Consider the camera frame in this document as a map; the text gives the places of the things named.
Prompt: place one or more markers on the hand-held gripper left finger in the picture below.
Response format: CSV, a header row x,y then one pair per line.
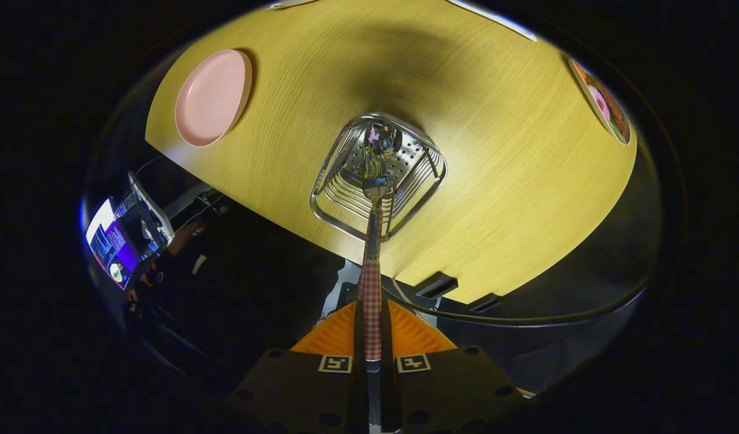
x,y
358,386

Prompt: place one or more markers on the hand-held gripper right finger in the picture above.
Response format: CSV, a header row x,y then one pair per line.
x,y
390,386

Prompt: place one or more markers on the open laptop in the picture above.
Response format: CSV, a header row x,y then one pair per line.
x,y
113,241

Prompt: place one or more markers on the pink oval plate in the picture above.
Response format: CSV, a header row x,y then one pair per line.
x,y
213,99

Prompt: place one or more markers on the plate of toy food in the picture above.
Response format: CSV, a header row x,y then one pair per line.
x,y
604,105

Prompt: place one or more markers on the white square coaster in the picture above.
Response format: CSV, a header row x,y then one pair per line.
x,y
520,30

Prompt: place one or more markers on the white toaster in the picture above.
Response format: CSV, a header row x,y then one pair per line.
x,y
285,5

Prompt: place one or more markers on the black table bracket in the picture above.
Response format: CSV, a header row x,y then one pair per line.
x,y
485,302
436,285

